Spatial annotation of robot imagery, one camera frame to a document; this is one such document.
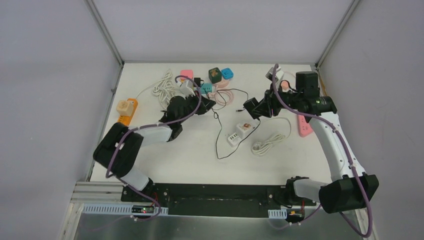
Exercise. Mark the black power adapter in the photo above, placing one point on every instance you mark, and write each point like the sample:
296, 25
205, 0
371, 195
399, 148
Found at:
250, 106

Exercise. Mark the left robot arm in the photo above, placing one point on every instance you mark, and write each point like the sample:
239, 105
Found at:
118, 150

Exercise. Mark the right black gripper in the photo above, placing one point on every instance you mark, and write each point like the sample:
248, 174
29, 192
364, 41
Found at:
271, 101

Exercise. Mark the pink cube adapter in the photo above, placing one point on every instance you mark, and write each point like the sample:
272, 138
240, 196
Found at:
187, 73

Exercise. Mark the pink charger plug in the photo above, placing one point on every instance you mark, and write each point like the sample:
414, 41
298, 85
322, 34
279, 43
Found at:
285, 85

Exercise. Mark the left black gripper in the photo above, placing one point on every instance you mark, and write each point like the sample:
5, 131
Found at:
195, 105

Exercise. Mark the blue cube adapter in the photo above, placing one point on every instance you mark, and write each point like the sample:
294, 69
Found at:
227, 73

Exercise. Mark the beige cube adapter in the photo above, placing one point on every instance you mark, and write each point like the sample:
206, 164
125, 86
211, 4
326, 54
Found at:
125, 108

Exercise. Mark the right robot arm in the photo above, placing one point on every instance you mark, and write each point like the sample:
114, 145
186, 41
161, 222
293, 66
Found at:
351, 188

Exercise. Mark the dark green cube adapter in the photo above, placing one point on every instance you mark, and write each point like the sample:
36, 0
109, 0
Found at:
214, 75

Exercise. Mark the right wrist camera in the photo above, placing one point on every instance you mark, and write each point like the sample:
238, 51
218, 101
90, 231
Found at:
279, 74

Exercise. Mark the white cube adapter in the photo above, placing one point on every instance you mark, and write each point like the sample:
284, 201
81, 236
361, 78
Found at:
242, 130

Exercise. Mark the small black plug adapter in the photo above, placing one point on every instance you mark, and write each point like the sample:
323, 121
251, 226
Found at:
198, 81

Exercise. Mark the pink round socket base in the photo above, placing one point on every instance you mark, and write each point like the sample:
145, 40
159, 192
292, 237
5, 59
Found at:
222, 84

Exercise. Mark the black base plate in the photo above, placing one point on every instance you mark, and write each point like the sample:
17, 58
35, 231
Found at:
216, 200

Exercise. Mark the teal power strip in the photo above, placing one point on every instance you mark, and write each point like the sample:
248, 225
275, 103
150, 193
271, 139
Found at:
206, 88

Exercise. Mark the pink triangular power strip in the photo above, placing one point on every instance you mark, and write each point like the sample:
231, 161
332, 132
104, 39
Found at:
304, 128

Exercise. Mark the orange power strip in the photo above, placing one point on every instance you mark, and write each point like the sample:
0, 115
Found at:
127, 120

